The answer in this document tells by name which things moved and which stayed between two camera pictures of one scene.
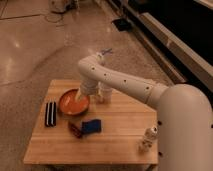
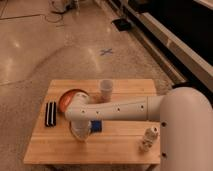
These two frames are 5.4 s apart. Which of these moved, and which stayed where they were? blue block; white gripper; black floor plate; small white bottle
Moved: white gripper
Stayed: black floor plate; small white bottle; blue block
